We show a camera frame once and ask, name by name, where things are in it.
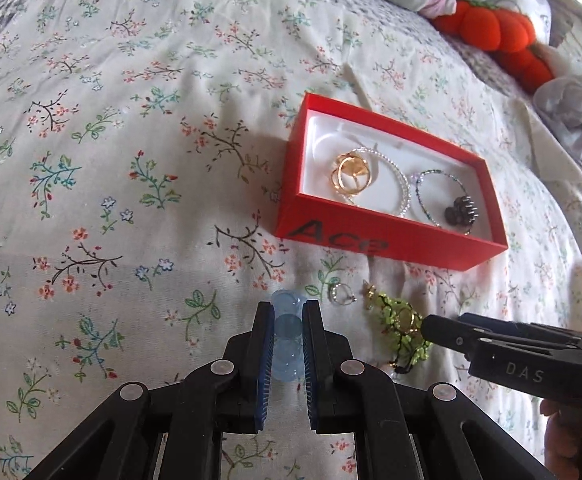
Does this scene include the green bead bracelet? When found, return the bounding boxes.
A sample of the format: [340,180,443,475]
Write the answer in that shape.
[370,292,433,375]

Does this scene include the multicolour seed bead bracelet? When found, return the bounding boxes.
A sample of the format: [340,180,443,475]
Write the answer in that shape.
[410,168,474,236]

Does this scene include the small gold star earring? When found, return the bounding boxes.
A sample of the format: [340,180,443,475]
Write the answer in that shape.
[363,281,377,310]

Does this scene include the black hair claw clip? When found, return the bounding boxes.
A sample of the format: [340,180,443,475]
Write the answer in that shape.
[445,195,480,228]

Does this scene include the blue bead bracelet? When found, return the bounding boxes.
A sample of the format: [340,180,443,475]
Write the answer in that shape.
[269,288,309,385]

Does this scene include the gold ring with green stone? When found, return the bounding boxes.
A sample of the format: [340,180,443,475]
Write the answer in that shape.
[329,152,375,198]

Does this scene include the white pearl bead bracelet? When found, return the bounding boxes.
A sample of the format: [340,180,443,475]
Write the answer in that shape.
[340,146,413,219]

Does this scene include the right hand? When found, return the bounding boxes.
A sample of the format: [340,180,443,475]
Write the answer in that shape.
[539,399,582,480]

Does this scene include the red cardboard box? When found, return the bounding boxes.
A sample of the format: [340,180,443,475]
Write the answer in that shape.
[276,93,508,271]

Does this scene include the crumpled grey white clothes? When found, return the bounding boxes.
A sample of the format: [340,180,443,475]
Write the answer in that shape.
[532,71,582,187]

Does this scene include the orange pumpkin plush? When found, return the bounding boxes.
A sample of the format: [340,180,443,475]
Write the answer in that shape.
[432,0,556,94]

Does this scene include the floral bed sheet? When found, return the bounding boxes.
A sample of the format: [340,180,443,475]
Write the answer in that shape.
[0,0,582,479]

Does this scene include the silver ring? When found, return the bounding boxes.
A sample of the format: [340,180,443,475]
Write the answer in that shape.
[328,282,359,307]

